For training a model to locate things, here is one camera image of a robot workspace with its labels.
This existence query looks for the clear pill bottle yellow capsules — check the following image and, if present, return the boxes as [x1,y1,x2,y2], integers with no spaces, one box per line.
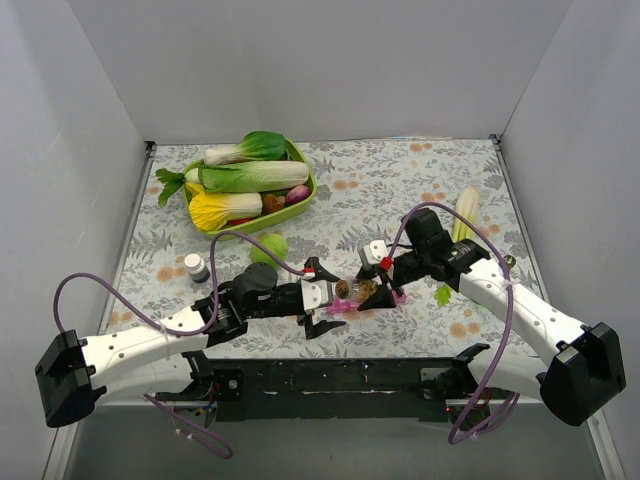
[348,278,379,304]

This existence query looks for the pink weekly pill organizer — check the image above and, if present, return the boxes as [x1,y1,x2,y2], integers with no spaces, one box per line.
[327,292,407,315]

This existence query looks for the gold bottle cap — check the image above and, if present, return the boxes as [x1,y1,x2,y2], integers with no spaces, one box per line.
[335,279,353,300]

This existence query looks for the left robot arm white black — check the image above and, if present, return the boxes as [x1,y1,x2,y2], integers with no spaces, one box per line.
[34,257,339,428]

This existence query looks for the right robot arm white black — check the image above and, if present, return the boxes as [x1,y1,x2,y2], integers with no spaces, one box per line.
[357,208,626,426]

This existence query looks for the floral table mat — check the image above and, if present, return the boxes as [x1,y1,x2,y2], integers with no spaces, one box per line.
[101,138,540,359]

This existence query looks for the round green cabbage toy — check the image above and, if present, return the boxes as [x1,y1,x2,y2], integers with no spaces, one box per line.
[250,233,289,269]

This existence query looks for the green celery stalk toy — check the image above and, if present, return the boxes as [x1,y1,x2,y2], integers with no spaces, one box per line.
[434,187,480,307]

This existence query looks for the small white cap blue bottle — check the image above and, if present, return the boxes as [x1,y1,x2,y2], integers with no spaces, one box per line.
[184,253,210,283]

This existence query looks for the green plastic tray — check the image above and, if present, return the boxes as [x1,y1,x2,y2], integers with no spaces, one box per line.
[156,131,317,235]

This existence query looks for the red pepper toy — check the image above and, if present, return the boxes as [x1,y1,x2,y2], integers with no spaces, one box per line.
[227,218,254,226]

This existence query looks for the green round jar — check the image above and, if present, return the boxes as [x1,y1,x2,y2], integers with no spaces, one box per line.
[503,255,517,271]

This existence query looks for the purple onion toy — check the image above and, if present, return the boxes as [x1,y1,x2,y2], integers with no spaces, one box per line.
[285,185,311,206]

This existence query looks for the brown mushroom toy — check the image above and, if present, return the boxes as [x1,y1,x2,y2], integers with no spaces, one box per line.
[262,194,286,215]

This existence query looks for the yellow cabbage toy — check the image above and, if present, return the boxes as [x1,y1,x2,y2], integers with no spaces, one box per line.
[189,193,262,232]

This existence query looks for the long green napa cabbage toy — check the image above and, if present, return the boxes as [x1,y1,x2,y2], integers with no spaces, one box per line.
[198,160,309,193]

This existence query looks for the white radish with leaves toy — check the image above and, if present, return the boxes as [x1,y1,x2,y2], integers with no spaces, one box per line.
[155,168,200,207]

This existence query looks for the bok choy toy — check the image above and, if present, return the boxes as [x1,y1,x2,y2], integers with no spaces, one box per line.
[204,131,286,166]

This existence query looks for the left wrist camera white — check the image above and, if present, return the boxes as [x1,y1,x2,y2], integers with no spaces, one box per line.
[300,279,334,313]

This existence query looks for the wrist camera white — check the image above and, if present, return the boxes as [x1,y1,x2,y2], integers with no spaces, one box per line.
[359,240,389,269]
[300,279,334,313]

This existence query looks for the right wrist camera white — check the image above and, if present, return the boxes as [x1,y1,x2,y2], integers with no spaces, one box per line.
[359,240,389,269]

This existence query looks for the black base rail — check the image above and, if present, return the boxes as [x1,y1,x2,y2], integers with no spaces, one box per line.
[156,357,477,422]

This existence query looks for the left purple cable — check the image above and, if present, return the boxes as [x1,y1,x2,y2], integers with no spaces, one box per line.
[53,230,317,459]

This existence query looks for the purple cable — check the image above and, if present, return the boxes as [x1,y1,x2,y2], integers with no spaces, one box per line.
[53,230,317,459]
[387,201,521,445]

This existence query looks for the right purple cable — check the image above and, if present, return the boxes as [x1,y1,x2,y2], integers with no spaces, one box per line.
[387,201,521,445]

